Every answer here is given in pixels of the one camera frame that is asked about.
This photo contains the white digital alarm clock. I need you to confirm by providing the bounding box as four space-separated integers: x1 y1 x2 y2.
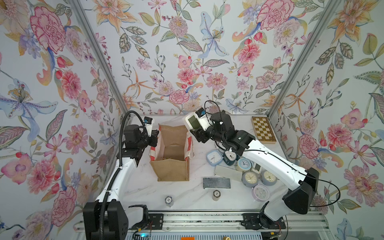
184 113 210 131

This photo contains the white rectangular clock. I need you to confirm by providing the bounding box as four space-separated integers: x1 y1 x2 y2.
214 165 243 182

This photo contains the grey rectangular mirror clock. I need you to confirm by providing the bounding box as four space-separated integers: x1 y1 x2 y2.
203 177 231 189

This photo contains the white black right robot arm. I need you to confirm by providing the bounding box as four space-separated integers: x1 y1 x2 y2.
184 108 321 224

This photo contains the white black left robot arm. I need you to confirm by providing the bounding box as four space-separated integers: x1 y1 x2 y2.
83 111 159 240

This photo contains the dark green round alarm clock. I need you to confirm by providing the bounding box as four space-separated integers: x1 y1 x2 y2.
223 150 240 166

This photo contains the mint round alarm clock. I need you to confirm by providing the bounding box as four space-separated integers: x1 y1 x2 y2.
236 158 252 173

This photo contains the small white square clock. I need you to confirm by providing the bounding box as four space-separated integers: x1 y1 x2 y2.
251 162 262 175

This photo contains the small silver cylinder clock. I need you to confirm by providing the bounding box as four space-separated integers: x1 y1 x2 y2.
165 196 174 207

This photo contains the pink round alarm clock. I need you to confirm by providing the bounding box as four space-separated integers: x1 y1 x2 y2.
252 185 270 202

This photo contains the wooden chess board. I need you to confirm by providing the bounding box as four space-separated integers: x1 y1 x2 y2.
251 116 277 144

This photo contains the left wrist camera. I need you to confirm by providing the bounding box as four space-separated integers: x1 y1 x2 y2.
143 117 154 137

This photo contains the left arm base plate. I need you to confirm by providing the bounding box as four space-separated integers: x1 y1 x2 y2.
130 213 164 231

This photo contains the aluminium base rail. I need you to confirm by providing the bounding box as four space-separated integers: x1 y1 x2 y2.
73 210 331 233

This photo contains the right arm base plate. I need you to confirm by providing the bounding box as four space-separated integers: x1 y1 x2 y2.
241 213 287 231

